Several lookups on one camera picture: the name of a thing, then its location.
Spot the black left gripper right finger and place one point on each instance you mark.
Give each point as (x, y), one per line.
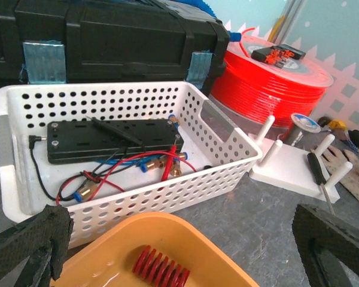
(325, 244)

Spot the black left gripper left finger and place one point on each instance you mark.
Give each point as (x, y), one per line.
(42, 240)

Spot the large red spring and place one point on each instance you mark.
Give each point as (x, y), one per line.
(157, 269)

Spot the white work glove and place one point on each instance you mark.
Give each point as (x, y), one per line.
(333, 158)

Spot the white peg board base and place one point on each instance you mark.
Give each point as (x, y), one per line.
(287, 167)

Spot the black perforated metal plate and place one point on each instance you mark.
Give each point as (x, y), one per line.
(83, 141)

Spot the white perforated plastic basket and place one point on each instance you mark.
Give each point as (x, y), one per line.
(219, 152)

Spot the orange plastic tray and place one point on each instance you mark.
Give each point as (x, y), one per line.
(109, 260)

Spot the red filament spool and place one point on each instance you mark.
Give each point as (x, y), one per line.
(256, 90)

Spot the black connector strip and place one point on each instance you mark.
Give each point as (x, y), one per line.
(277, 54)

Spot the black plastic toolbox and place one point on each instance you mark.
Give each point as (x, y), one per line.
(58, 42)

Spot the black handled screwdriver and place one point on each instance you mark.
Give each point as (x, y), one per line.
(320, 180)

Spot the yellow handled tool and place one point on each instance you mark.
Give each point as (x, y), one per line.
(327, 124)

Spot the solder wire spool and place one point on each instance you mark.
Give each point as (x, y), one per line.
(301, 126)

